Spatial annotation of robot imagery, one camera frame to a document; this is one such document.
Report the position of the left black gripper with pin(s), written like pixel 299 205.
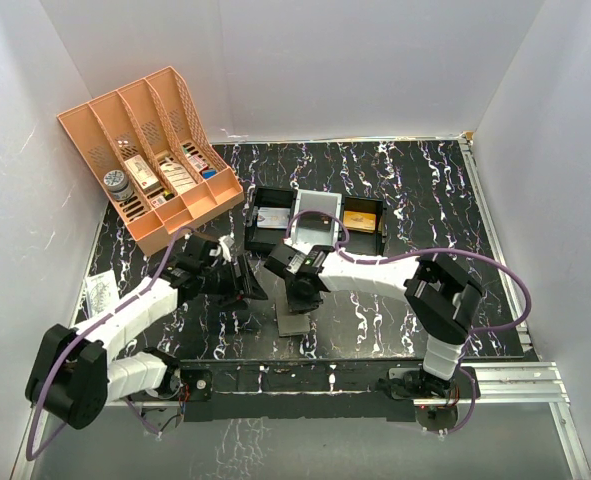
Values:
pixel 244 286

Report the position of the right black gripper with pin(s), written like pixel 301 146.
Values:
pixel 297 305

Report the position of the grey leather card holder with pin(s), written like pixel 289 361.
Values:
pixel 288 323

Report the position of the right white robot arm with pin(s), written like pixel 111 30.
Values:
pixel 443 296

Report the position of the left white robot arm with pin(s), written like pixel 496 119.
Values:
pixel 77 370

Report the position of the black left card tray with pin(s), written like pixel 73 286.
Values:
pixel 262 241

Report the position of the black card tray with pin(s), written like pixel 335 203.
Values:
pixel 365 243
pixel 262 241

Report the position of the white middle card tray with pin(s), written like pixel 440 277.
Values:
pixel 320 202

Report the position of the silver credit card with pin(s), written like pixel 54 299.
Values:
pixel 272 218

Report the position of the black right card tray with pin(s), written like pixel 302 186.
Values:
pixel 365 243

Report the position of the gold credit card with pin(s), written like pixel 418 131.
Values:
pixel 360 221

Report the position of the white label card stack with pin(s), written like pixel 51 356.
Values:
pixel 176 174

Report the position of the blue small object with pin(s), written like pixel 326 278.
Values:
pixel 208 173

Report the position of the small colourful packet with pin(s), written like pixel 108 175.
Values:
pixel 194 158

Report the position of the white red box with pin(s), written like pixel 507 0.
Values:
pixel 142 173

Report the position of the white patterned paper sheet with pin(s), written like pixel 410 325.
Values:
pixel 101 292

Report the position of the orange plastic file organizer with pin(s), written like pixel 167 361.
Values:
pixel 152 117

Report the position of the round patterned tin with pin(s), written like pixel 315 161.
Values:
pixel 118 185

